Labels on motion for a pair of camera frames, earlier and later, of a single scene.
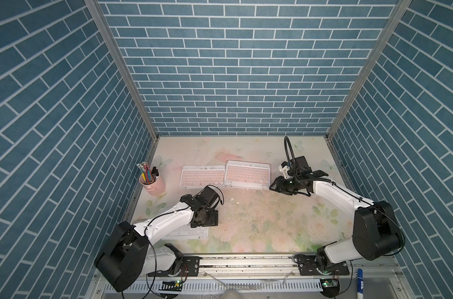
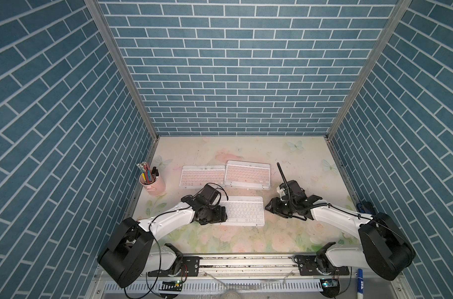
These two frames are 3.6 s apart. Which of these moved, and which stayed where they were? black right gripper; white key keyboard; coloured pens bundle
Moved: black right gripper; white key keyboard
Stayed: coloured pens bundle
